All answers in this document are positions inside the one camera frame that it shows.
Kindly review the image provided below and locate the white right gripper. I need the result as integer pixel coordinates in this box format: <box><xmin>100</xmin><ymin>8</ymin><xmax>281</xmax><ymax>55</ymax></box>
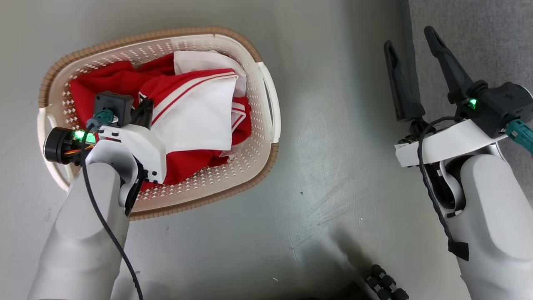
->
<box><xmin>384</xmin><ymin>25</ymin><xmax>509</xmax><ymax>168</ymax></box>

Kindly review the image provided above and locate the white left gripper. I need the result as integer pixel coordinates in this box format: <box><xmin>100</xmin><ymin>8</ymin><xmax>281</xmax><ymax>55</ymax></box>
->
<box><xmin>44</xmin><ymin>97</ymin><xmax>167</xmax><ymax>185</ymax></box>

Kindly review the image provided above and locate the plain red garment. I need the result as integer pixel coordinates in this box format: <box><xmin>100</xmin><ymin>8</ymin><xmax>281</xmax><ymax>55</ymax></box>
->
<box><xmin>70</xmin><ymin>53</ymin><xmax>252</xmax><ymax>192</ymax></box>

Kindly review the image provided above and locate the red white striped garment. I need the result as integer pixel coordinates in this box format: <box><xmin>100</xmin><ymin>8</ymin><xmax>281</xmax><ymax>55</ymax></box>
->
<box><xmin>139</xmin><ymin>51</ymin><xmax>252</xmax><ymax>161</ymax></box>

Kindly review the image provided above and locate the white perforated laundry basket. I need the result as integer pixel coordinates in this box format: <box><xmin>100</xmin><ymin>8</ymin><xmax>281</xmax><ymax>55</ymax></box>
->
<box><xmin>37</xmin><ymin>27</ymin><xmax>281</xmax><ymax>221</ymax></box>

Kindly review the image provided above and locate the grey fabric sofa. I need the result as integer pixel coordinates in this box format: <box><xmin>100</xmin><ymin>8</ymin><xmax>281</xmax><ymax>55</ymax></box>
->
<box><xmin>400</xmin><ymin>0</ymin><xmax>533</xmax><ymax>167</ymax></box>

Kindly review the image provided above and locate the teal left camera plug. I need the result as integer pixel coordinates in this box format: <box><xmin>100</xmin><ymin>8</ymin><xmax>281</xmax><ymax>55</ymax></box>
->
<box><xmin>86</xmin><ymin>109</ymin><xmax>120</xmax><ymax>132</ymax></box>

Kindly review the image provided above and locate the teal camera plug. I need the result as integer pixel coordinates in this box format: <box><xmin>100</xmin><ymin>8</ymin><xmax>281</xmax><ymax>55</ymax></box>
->
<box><xmin>505</xmin><ymin>118</ymin><xmax>533</xmax><ymax>154</ymax></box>
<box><xmin>86</xmin><ymin>109</ymin><xmax>120</xmax><ymax>132</ymax></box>

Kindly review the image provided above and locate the teal right camera plug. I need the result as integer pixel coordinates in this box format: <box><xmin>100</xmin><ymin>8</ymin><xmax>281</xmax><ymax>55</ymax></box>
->
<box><xmin>505</xmin><ymin>118</ymin><xmax>533</xmax><ymax>154</ymax></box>

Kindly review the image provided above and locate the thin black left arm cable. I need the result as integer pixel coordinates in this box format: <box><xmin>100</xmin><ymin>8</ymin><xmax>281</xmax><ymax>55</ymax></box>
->
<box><xmin>81</xmin><ymin>125</ymin><xmax>144</xmax><ymax>300</ymax></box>

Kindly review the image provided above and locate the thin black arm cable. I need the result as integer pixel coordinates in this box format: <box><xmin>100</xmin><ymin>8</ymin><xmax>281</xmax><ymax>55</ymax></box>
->
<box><xmin>81</xmin><ymin>125</ymin><xmax>144</xmax><ymax>300</ymax></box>
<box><xmin>416</xmin><ymin>116</ymin><xmax>470</xmax><ymax>262</ymax></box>

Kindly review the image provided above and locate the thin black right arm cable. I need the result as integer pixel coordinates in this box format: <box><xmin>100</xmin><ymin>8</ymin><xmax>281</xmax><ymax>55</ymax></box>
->
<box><xmin>416</xmin><ymin>116</ymin><xmax>470</xmax><ymax>262</ymax></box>

